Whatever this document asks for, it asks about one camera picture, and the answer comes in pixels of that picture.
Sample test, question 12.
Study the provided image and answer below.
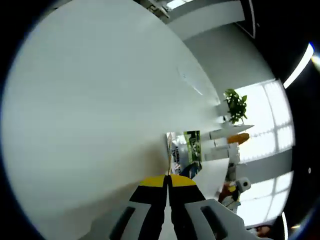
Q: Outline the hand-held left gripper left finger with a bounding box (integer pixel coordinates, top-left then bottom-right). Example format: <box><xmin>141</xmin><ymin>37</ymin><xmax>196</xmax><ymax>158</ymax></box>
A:
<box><xmin>106</xmin><ymin>174</ymin><xmax>168</xmax><ymax>240</ymax></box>

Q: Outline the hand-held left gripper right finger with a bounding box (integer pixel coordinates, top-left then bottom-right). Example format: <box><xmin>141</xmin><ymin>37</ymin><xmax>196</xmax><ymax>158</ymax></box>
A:
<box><xmin>167</xmin><ymin>174</ymin><xmax>251</xmax><ymax>240</ymax></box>

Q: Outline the orange brown object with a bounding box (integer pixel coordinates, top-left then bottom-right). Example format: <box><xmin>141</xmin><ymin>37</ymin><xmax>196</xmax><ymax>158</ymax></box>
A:
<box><xmin>226</xmin><ymin>132</ymin><xmax>250</xmax><ymax>145</ymax></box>

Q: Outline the green black skincare sachet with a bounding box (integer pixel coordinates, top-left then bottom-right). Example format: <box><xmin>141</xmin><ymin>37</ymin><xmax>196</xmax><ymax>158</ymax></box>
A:
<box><xmin>172</xmin><ymin>130</ymin><xmax>202</xmax><ymax>176</ymax></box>

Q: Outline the person's right hand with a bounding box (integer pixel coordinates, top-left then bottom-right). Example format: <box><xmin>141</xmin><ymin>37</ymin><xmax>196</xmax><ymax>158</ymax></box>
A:
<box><xmin>218</xmin><ymin>181</ymin><xmax>233</xmax><ymax>204</ymax></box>

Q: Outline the white skincare tube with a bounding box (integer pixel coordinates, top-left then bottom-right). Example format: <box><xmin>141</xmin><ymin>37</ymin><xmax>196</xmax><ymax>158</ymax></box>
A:
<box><xmin>209</xmin><ymin>123</ymin><xmax>255</xmax><ymax>140</ymax></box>

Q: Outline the long curved ceiling light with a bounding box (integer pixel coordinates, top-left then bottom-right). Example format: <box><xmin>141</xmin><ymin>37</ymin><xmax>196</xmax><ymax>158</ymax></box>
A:
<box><xmin>283</xmin><ymin>41</ymin><xmax>315</xmax><ymax>90</ymax></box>

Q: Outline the potted green plant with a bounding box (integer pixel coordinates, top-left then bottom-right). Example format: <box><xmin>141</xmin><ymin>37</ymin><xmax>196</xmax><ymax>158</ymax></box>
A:
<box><xmin>223</xmin><ymin>88</ymin><xmax>249</xmax><ymax>125</ymax></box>

